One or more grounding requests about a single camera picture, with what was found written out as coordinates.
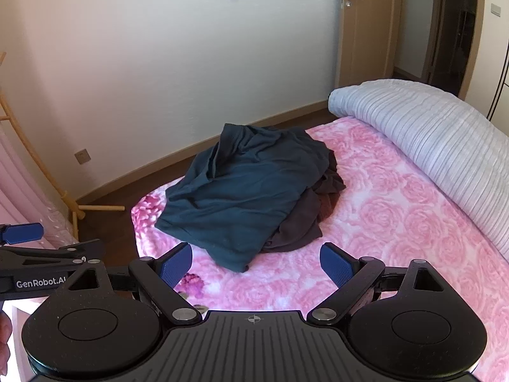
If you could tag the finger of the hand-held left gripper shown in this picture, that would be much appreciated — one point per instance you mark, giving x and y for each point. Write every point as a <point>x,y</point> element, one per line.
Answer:
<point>59,251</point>
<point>24,233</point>

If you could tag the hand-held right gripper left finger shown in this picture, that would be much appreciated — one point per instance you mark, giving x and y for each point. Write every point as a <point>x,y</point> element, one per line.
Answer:
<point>177,264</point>

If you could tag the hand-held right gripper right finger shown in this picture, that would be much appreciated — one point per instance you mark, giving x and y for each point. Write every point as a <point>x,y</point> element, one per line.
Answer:
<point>336,264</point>

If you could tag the teal shirt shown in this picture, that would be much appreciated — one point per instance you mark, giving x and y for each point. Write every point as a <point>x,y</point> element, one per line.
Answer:
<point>246,191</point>

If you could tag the person's left hand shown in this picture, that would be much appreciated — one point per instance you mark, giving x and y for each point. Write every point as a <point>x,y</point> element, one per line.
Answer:
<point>4,342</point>

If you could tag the pink curtain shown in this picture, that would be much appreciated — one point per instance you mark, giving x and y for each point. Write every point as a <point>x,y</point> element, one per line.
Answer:
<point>24,191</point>

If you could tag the dark brown garment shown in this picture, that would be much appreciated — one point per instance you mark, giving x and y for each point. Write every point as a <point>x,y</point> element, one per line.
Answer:
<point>306,215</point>

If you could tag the pink rose printed blanket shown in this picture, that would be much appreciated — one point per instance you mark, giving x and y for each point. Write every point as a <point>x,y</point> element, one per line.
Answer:
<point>397,215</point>

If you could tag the grey striped duvet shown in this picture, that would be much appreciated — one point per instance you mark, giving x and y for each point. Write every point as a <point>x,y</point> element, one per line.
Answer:
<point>437,139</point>

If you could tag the wooden door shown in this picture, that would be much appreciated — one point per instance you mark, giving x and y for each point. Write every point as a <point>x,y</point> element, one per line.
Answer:
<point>370,28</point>

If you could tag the cream panelled wardrobe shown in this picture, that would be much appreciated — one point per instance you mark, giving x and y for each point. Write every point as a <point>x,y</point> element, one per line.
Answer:
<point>502,87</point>

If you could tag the beige wall socket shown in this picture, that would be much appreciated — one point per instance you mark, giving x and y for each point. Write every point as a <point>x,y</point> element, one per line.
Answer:
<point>82,156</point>

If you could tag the grey wall switch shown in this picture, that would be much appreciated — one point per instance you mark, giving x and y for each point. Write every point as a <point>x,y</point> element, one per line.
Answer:
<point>496,9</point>

